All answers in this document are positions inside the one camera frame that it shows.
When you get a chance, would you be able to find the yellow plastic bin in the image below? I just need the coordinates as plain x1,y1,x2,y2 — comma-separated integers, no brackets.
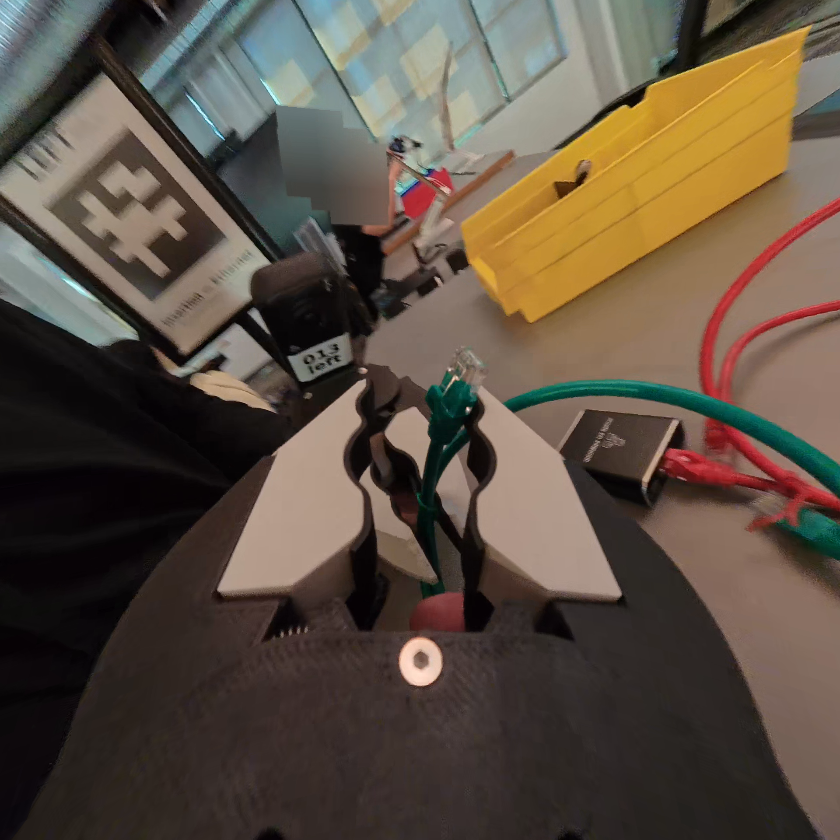
459,26,811,324

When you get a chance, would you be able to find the green ethernet cable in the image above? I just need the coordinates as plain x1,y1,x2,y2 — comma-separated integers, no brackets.
416,346,840,598

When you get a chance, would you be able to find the black ethernet coupler box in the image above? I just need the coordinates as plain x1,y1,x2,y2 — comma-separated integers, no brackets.
558,408,685,508

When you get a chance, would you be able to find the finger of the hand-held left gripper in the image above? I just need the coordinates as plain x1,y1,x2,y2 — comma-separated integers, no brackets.
371,407,472,527
376,533,439,585

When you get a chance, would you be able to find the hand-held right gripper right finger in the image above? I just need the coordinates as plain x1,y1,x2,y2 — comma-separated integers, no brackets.
462,395,624,603

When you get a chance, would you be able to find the black and white marker poster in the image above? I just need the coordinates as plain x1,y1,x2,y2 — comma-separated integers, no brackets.
0,33,283,368

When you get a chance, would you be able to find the person's left forearm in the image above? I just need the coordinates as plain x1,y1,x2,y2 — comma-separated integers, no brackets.
0,298,296,723

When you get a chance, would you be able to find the red ethernet cable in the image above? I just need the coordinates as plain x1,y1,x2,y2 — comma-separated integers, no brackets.
659,197,840,534

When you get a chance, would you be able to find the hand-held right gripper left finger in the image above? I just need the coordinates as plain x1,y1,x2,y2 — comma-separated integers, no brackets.
215,379,378,601

